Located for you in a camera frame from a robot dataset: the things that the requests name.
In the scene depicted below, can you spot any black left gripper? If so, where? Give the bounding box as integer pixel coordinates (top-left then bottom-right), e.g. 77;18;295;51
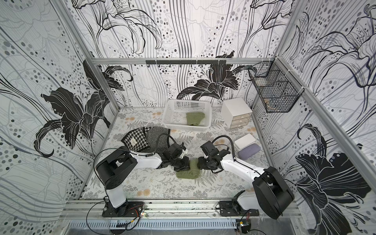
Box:
169;156;194;172

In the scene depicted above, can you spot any green knitted scarf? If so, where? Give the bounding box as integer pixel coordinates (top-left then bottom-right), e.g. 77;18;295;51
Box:
186;112;205;126
176;158;201;180

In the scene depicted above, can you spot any black white patterned scarf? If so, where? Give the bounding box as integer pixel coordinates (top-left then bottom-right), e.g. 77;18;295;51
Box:
121;126;170;153

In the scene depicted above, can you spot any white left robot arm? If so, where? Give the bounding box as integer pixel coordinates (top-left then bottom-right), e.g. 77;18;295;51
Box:
95;144;190;209

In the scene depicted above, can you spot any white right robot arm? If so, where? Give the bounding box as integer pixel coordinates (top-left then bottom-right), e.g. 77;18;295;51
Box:
197;141;295;219

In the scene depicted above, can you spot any white plastic laundry basket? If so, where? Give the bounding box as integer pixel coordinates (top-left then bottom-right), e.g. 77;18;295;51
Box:
162;99;212;132

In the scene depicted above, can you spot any lavender flat pad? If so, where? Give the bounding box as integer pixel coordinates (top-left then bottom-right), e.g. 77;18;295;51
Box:
238;144;261;160

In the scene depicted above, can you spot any white rectangular box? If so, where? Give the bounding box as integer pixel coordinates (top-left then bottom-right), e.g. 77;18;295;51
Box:
234;134;256;150

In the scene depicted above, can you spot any white mini drawer cabinet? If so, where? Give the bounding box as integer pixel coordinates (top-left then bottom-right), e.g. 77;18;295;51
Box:
221;98;253;129

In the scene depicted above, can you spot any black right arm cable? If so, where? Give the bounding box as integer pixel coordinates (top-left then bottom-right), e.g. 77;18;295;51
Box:
212;135;237;161

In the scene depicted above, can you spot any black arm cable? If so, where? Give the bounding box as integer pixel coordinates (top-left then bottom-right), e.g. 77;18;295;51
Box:
212;135;237;161
154;133;177;156

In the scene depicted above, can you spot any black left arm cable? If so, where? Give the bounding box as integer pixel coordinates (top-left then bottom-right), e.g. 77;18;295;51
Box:
154;133;177;156

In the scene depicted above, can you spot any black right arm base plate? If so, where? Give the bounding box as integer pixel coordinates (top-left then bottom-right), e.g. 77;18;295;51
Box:
216;200;259;217

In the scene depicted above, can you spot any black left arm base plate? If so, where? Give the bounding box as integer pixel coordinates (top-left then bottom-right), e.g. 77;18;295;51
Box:
102;201;145;218

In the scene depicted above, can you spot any white slotted cable duct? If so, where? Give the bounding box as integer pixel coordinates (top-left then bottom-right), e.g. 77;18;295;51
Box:
69;219;237;230

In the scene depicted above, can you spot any black wall hook rail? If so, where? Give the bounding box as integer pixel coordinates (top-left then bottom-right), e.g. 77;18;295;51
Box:
146;60;227;65

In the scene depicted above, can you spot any black wire wall basket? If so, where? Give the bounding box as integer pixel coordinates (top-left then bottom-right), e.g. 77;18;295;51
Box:
248;58;302;113

